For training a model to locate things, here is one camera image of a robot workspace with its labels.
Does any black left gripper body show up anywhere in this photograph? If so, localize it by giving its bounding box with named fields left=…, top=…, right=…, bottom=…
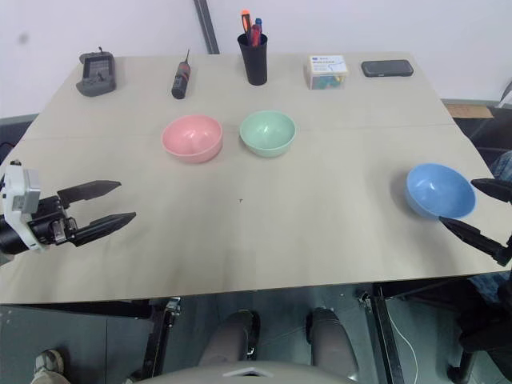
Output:
left=27, top=194, right=79, bottom=247

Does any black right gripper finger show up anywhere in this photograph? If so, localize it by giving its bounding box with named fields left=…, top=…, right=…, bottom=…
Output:
left=470, top=178, right=512, bottom=206
left=438, top=216, right=512, bottom=267

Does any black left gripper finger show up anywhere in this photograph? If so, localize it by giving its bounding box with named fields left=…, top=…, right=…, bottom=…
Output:
left=57, top=180, right=122, bottom=210
left=73, top=211, right=138, bottom=247

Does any blue jeans knee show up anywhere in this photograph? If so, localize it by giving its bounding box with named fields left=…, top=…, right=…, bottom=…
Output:
left=493, top=150, right=512, bottom=182

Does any blue plastic bowl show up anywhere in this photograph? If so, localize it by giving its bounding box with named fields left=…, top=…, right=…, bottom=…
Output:
left=406, top=162, right=478, bottom=221

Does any brown cardboard piece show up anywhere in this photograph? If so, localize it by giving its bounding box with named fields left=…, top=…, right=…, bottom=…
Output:
left=444, top=103, right=494, bottom=118

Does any black office chair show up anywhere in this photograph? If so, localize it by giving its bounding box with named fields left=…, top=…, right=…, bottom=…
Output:
left=399, top=274, right=512, bottom=384

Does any pink plastic bowl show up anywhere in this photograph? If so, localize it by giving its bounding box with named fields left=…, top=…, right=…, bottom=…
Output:
left=161, top=114, right=224, bottom=165

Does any black metal table leg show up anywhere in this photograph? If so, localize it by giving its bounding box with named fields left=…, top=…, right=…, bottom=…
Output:
left=140, top=296, right=183, bottom=380
left=357, top=282, right=407, bottom=384

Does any grey sneaker shoe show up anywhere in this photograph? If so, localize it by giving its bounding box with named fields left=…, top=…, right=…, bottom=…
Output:
left=33, top=348, right=66, bottom=384

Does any black red screwdriver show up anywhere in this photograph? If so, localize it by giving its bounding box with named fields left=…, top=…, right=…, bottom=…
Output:
left=170, top=48, right=193, bottom=100

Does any black smartphone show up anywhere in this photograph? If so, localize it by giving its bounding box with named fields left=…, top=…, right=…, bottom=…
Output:
left=360, top=59, right=415, bottom=79

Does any dark grey rounded shape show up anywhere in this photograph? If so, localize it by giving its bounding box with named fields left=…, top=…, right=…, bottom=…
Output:
left=305, top=306, right=360, bottom=379
left=197, top=309, right=262, bottom=367

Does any green plastic bowl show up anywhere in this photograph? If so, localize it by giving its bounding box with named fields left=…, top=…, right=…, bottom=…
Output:
left=238, top=110, right=297, bottom=159

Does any clear box of push pins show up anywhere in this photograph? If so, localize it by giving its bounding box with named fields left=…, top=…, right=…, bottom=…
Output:
left=306, top=54, right=350, bottom=91

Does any grey curved robot body panel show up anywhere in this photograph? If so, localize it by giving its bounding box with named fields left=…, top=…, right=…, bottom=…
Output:
left=148, top=359, right=355, bottom=384

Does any black pen cup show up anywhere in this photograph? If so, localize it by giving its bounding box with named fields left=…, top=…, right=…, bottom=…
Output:
left=236, top=32, right=270, bottom=86

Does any white floor cable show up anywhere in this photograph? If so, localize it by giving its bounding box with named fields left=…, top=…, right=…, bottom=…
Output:
left=382, top=306, right=420, bottom=384

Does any grey wall strip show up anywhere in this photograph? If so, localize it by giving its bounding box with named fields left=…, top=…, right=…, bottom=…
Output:
left=193, top=0, right=221, bottom=55

